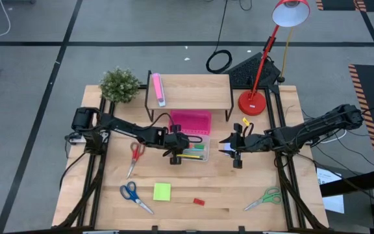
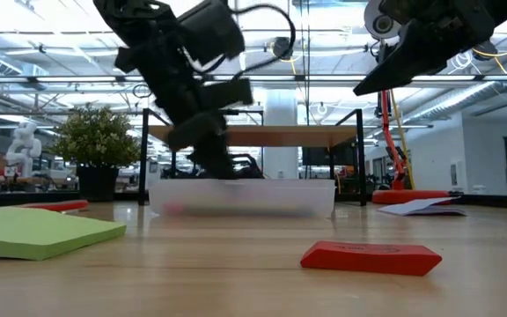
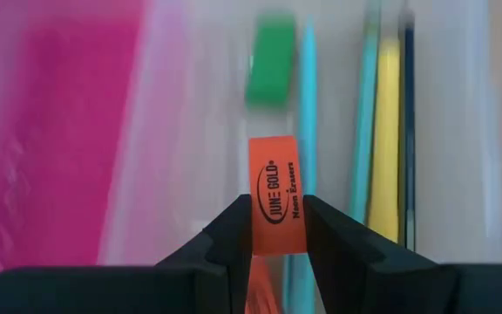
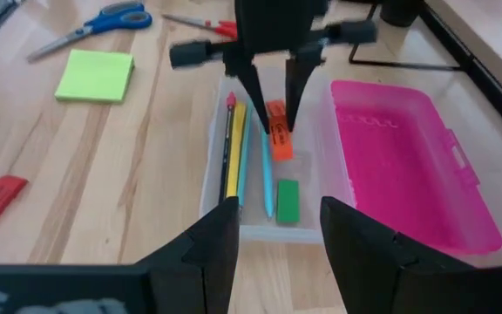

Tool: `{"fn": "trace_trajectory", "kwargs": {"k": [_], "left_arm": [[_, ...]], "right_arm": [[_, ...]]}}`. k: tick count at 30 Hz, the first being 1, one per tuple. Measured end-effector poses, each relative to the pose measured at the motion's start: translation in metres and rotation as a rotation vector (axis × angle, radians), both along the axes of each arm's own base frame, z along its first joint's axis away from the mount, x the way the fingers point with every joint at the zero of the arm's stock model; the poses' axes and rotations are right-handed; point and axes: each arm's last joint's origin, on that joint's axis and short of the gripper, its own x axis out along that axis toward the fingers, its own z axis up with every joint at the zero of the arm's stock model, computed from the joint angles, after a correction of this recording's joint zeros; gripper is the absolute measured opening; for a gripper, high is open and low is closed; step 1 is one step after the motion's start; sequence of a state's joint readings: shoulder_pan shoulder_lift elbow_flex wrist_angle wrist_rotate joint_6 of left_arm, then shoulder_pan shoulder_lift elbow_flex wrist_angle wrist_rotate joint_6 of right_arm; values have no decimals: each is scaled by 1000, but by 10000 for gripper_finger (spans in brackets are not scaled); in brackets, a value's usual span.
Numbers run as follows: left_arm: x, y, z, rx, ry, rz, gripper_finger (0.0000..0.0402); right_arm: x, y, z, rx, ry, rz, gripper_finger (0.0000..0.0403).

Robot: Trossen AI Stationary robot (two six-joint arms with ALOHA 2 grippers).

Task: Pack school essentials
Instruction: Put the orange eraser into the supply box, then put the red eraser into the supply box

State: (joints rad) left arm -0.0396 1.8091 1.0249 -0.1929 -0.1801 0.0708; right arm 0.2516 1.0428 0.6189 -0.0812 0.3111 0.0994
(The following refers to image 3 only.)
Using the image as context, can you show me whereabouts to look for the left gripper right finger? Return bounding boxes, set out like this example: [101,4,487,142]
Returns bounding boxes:
[302,194,502,314]

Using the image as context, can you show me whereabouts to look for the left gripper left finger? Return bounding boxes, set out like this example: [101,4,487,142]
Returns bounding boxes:
[0,194,254,314]

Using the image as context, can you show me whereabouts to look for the yellow pencil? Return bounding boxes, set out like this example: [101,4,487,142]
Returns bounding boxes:
[366,37,403,243]

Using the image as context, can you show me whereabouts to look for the orange rectangular eraser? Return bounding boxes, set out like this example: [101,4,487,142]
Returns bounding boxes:
[248,134,308,256]

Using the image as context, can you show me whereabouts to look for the short teal pen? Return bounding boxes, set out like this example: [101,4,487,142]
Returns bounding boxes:
[349,0,383,223]

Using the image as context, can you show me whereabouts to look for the dark pencil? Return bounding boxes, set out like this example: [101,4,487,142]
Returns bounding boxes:
[398,8,417,252]

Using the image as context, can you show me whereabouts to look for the long teal pencil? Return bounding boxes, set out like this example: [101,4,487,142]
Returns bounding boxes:
[283,17,320,314]

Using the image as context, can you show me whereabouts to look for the green rectangular eraser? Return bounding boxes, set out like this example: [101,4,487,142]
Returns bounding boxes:
[244,12,298,110]

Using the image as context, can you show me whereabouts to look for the pink-lidded clear pencil case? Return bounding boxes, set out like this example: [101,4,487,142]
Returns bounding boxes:
[0,0,502,314]

